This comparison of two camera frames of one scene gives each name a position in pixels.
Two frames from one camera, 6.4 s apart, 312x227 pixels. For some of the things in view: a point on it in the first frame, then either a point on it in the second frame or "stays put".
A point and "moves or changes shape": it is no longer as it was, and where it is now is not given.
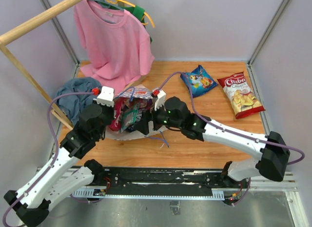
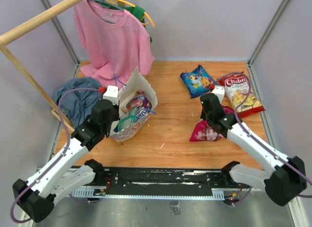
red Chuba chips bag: x=240 y=95 stays put
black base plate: x=171 y=180 stays put
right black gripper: x=147 y=115 → x=202 y=114
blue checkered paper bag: x=138 y=92 moves or changes shape
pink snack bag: x=115 y=125 moves or changes shape
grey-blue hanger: x=104 y=4 stays put
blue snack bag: x=199 y=80 stays put
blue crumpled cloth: x=70 y=105 stays put
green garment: x=137 y=11 stays put
